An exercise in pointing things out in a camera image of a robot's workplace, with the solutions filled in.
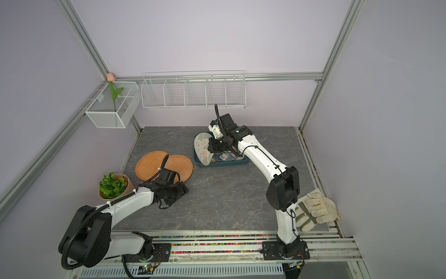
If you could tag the orange cork coaster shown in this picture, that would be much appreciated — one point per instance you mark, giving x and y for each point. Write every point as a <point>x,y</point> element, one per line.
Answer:
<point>149,165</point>
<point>182,165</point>

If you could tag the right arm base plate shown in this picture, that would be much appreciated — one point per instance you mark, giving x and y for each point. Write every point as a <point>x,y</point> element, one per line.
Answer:
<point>276,250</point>

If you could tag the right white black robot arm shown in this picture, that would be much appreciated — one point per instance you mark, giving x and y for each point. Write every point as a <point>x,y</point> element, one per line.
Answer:
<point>284,185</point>

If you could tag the pale green bunny coaster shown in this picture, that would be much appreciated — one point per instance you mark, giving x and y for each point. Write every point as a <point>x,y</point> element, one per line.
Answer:
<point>201,145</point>

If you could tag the blue orange animals coaster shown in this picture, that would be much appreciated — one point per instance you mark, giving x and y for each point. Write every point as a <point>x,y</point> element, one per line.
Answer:
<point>225,156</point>

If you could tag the white mesh wall basket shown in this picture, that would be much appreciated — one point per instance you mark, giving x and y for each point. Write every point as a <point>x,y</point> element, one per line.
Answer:
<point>101,111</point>

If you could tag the white wire wall rack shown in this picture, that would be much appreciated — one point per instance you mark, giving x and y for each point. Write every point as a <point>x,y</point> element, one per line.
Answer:
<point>195,89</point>

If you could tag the teal plastic storage box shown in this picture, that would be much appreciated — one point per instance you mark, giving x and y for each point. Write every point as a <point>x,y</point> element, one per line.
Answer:
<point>243,161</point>

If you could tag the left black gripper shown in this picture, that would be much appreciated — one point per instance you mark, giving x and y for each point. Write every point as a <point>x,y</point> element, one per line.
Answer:
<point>182,189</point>

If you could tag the small potted green plant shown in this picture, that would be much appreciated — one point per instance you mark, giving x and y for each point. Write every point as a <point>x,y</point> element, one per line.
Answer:
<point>114,186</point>

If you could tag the white green work glove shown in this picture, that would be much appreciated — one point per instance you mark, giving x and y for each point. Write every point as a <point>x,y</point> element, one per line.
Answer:
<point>315,208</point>

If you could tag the artificial pink tulip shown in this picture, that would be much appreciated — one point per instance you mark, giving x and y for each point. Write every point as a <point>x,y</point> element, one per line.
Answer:
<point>115,92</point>

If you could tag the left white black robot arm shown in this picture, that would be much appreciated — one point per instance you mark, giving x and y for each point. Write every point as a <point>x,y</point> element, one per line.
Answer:
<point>88,239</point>

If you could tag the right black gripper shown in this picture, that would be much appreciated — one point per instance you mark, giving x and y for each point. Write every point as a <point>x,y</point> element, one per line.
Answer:
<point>212,146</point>

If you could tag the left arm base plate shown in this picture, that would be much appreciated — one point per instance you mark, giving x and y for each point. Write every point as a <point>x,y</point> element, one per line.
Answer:
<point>157,252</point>

